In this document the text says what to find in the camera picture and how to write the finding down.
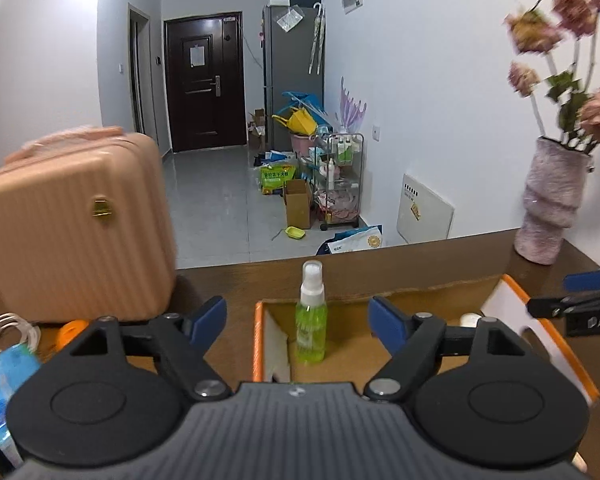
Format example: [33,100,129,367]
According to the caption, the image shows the dark brown entrance door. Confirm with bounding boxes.
[163,11,247,154]

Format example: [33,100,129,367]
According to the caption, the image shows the dried pink rose bouquet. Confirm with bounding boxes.
[504,0,600,156]

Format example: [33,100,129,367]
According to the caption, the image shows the green spray bottle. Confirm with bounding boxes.
[295,260,328,365]

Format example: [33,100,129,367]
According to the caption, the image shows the pink ribbed suitcase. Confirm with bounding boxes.
[0,125,178,323]

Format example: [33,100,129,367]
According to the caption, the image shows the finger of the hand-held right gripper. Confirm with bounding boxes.
[526,289,600,319]
[564,261,600,292]

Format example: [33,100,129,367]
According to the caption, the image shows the orange cardboard box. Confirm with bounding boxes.
[252,274,600,408]

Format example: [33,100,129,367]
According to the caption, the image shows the grey side door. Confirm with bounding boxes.
[128,4,158,146]

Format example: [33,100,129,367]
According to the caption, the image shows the metal storage cart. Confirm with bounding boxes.
[307,132,365,231]

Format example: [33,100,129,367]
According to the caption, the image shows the blue tissue pack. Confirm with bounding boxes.
[0,345,43,468]

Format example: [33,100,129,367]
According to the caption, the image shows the blue folding rack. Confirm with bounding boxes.
[280,91,331,126]

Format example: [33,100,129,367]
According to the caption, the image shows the pink bucket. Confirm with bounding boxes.
[290,131,323,158]

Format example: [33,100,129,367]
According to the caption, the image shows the grey refrigerator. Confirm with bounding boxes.
[262,4,326,153]

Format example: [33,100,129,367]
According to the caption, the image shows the open cartons by door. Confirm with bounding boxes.
[247,109,267,153]

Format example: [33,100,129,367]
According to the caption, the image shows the white flat panel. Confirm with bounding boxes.
[396,173,455,246]

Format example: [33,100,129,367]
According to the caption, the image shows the hanging white umbrella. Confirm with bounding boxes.
[308,2,327,76]

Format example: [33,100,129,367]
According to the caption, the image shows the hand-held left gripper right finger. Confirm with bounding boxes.
[364,296,537,403]

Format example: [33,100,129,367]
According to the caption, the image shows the white and blue bag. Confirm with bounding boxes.
[316,225,383,256]

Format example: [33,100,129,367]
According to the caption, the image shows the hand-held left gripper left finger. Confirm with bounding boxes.
[55,296,233,403]

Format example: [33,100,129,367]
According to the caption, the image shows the pink textured vase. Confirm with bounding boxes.
[514,136,595,266]

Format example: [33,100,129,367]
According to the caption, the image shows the orange fruit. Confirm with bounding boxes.
[57,320,88,356]

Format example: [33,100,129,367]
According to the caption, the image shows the purple wall decoration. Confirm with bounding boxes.
[337,76,367,136]

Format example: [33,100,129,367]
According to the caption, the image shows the green and yellow bag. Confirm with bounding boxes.
[260,164,297,196]

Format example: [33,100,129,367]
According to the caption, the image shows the brown floor carton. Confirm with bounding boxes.
[283,179,313,229]

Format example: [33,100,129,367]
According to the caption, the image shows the white cable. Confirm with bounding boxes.
[0,312,41,356]

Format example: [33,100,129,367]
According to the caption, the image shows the clear plastic bag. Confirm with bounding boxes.
[276,8,303,31]

